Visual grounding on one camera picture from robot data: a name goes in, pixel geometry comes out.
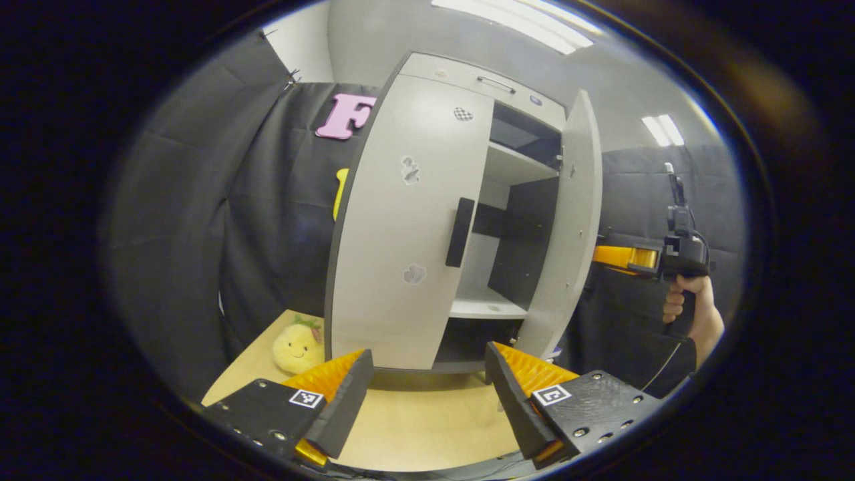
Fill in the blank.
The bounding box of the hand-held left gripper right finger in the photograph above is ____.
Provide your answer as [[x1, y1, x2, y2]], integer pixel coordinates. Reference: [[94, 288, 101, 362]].
[[485, 342, 665, 470]]

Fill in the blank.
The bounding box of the black door handle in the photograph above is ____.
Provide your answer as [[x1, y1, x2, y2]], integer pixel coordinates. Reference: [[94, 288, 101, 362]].
[[446, 197, 476, 268]]

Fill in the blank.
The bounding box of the yellow plush toy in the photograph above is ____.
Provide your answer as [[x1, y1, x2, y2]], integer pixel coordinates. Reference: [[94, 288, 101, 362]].
[[272, 315, 326, 375]]

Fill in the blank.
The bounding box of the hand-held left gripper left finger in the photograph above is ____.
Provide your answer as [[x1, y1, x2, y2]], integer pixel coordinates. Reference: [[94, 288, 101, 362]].
[[200, 348, 375, 468]]

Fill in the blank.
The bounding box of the long ceiling light panel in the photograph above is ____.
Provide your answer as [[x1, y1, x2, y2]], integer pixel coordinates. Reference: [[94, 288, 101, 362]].
[[431, 0, 595, 55]]

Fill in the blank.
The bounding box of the grey cabinet door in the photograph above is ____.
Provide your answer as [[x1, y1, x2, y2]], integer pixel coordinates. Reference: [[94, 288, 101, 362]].
[[329, 73, 495, 370], [514, 89, 603, 361]]

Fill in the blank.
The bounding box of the thin white cable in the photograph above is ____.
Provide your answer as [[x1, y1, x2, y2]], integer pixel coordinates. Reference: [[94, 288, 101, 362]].
[[640, 341, 683, 392]]

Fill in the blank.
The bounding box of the small ceiling light panel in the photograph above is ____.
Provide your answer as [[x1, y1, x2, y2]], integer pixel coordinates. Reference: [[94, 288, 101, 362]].
[[641, 114, 685, 148]]

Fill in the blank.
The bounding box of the grey double-door shoe cabinet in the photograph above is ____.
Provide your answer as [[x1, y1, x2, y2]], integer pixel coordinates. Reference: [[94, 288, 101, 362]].
[[324, 52, 603, 373]]

